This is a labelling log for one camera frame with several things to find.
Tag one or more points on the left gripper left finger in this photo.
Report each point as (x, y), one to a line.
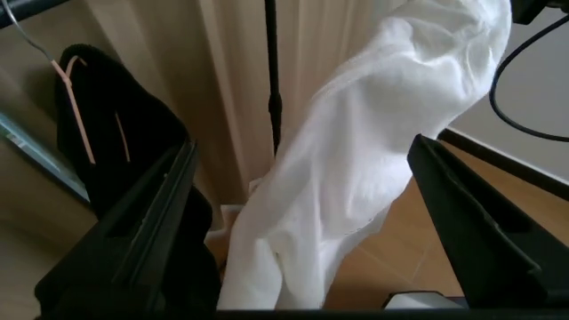
(142, 240)

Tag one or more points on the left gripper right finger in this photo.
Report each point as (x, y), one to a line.
(489, 244)

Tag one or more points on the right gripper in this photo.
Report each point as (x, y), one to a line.
(529, 10)

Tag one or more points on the black garment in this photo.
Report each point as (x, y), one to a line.
(138, 111)

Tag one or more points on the pink clothes hanger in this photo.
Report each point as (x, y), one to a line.
(73, 112)

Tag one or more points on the white garment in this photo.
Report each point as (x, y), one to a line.
(355, 155)

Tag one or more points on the black clothes rack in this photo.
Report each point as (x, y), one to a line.
(273, 66)

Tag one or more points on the white curtain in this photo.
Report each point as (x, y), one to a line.
(213, 89)

